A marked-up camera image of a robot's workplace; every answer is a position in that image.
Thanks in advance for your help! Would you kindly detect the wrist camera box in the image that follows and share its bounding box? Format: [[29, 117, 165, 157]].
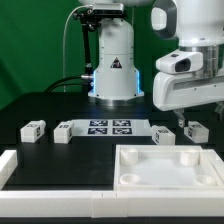
[[156, 50, 203, 74]]

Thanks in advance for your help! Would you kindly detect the black cable bundle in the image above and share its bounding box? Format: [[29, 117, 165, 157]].
[[44, 75, 91, 93]]

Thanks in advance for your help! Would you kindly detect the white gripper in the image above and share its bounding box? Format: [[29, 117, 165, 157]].
[[153, 69, 224, 128]]

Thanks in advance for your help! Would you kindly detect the white fiducial marker sheet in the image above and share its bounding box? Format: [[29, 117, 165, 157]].
[[73, 119, 152, 137]]

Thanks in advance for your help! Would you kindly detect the white cable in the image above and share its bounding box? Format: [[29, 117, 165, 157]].
[[62, 4, 93, 93]]

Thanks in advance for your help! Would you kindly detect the green backdrop curtain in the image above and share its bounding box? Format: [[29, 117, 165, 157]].
[[0, 0, 181, 109]]

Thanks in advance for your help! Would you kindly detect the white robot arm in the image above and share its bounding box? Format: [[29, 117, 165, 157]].
[[79, 0, 224, 126]]

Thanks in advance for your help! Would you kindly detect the white U-shaped obstacle fence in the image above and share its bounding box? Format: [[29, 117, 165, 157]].
[[0, 150, 224, 218]]

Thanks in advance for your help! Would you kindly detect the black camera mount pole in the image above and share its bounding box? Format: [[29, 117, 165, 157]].
[[73, 9, 100, 89]]

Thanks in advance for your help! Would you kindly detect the white square table top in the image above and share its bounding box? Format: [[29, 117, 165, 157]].
[[113, 145, 224, 191]]

